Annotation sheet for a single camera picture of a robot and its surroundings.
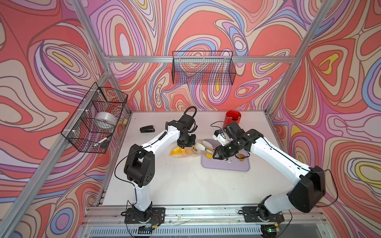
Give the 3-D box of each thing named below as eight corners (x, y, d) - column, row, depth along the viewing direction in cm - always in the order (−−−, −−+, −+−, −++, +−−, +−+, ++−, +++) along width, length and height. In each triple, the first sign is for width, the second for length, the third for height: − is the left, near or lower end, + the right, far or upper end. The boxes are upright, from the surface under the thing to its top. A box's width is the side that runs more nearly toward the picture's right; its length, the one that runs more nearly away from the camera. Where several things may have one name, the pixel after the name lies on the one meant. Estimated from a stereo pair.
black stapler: (140, 132, 108) (139, 130, 105) (142, 127, 111) (141, 125, 108) (154, 132, 108) (153, 130, 105) (155, 127, 111) (154, 125, 108)
